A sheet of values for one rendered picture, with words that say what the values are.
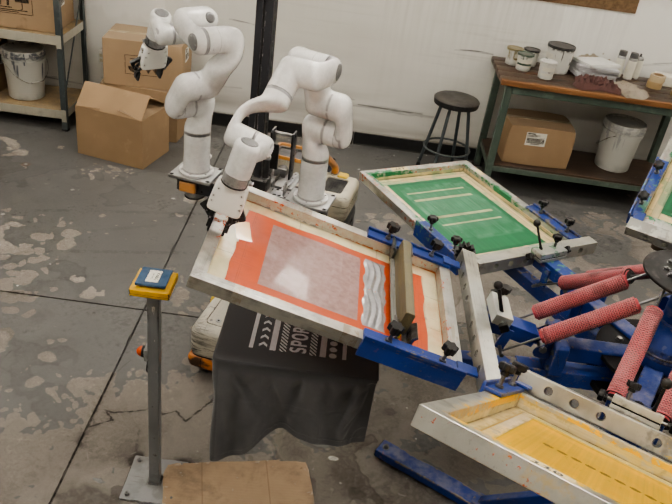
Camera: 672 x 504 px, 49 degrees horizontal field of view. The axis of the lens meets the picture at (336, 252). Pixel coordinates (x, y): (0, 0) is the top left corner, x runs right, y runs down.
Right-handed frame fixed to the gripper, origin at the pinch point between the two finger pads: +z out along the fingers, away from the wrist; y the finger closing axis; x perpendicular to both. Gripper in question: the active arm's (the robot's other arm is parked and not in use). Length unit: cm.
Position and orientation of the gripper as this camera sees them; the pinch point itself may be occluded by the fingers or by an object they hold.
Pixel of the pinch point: (217, 225)
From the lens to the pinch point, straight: 216.1
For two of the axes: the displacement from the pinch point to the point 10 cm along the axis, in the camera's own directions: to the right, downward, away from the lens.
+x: -0.6, 5.1, -8.6
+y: -9.2, -3.6, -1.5
